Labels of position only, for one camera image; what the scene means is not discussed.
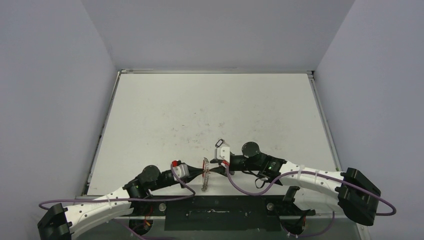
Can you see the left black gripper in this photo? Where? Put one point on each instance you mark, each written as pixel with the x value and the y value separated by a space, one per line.
pixel 194 172

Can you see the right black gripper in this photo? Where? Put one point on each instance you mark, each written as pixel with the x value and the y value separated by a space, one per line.
pixel 226 165

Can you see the metal keyring organizer red handle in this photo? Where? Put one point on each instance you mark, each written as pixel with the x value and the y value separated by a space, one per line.
pixel 205 175

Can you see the key with black tag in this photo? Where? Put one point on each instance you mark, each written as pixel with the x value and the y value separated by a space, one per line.
pixel 219 143

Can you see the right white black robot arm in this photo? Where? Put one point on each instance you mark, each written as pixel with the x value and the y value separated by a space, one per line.
pixel 350 191

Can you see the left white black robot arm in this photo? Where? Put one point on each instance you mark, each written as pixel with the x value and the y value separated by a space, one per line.
pixel 67 219

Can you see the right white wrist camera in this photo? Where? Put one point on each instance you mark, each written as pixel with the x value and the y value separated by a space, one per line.
pixel 223 153

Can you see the black mounting base plate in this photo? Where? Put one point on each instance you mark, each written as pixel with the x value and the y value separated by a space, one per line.
pixel 220 213

